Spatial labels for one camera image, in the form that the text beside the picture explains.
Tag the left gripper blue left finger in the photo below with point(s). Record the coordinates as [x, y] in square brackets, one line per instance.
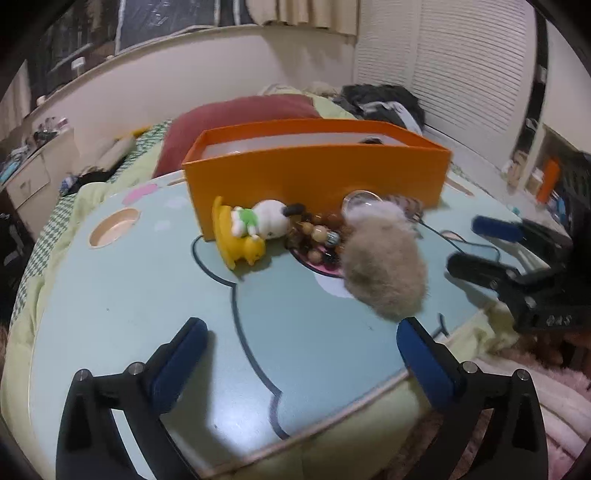
[172, 364]

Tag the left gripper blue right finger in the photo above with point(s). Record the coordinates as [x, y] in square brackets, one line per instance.
[432, 363]

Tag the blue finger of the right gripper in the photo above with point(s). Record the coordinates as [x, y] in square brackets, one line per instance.
[485, 273]
[525, 232]

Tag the beige fluffy pompom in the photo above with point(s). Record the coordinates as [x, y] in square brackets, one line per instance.
[381, 262]

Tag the yellow white dog figurine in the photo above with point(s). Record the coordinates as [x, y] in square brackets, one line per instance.
[242, 233]

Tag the light green blanket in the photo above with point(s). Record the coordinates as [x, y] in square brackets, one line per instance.
[69, 258]

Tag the light blue cartoon lap table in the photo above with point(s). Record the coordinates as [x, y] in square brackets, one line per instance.
[231, 322]

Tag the white louvered closet door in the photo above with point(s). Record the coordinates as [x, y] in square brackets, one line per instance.
[470, 64]

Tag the orange cardboard box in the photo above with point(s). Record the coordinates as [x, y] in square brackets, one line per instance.
[315, 162]

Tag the dark clothes pile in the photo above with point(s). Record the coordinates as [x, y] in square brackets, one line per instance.
[387, 103]

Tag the white side cabinet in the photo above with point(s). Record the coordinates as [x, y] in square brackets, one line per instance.
[34, 188]

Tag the beige rolled pillow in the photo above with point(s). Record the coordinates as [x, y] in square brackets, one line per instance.
[118, 152]

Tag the green checkered bed sheet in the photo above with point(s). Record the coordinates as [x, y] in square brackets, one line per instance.
[136, 168]

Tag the dark red pillow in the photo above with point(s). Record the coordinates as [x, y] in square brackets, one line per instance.
[186, 128]

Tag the beige curtain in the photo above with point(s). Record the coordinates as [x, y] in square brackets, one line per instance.
[339, 16]

